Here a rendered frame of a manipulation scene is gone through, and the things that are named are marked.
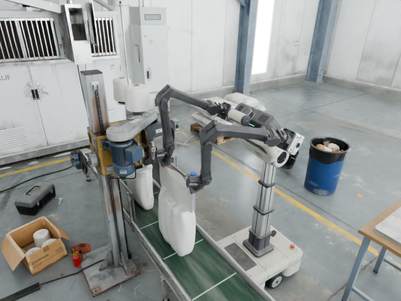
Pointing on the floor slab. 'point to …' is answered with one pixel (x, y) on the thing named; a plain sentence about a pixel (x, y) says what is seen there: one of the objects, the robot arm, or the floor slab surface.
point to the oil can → (76, 258)
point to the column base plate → (105, 270)
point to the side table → (367, 230)
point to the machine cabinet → (49, 84)
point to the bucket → (290, 161)
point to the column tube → (99, 171)
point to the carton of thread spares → (27, 237)
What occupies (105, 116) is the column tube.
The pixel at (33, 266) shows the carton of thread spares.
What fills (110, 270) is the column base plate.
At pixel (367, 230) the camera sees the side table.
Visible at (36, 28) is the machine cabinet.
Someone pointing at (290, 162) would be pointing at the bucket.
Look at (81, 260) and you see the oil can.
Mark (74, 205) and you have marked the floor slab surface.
